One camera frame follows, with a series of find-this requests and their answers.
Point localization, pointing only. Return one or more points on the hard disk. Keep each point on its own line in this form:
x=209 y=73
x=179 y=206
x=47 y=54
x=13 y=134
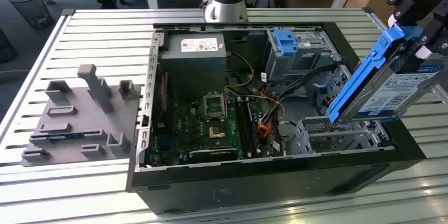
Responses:
x=395 y=90

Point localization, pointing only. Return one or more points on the metal disk bay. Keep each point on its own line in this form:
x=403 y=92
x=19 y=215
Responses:
x=315 y=129

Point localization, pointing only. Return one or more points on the black RAM slot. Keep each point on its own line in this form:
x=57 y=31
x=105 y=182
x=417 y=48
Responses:
x=242 y=119

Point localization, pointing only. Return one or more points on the blue drive latch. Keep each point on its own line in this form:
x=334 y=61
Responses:
x=286 y=43

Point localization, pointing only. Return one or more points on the metal drive cage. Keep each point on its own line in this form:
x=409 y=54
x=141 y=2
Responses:
x=305 y=64

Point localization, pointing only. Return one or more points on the grey power supply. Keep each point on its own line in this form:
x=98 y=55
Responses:
x=193 y=69

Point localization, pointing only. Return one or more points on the CPU socket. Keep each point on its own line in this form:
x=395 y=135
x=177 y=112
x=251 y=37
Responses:
x=217 y=132

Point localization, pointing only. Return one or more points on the green motherboard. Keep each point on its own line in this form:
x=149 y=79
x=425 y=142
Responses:
x=189 y=129

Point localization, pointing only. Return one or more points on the black graphics card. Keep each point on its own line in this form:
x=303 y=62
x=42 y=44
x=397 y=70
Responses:
x=214 y=155

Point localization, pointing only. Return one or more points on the black PC case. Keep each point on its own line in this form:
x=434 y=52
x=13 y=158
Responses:
x=245 y=187

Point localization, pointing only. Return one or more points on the grey parts rack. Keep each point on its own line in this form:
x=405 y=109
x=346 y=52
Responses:
x=81 y=119

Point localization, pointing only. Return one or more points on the black mesh wastebasket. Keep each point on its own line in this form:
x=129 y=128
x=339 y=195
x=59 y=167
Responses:
x=31 y=9

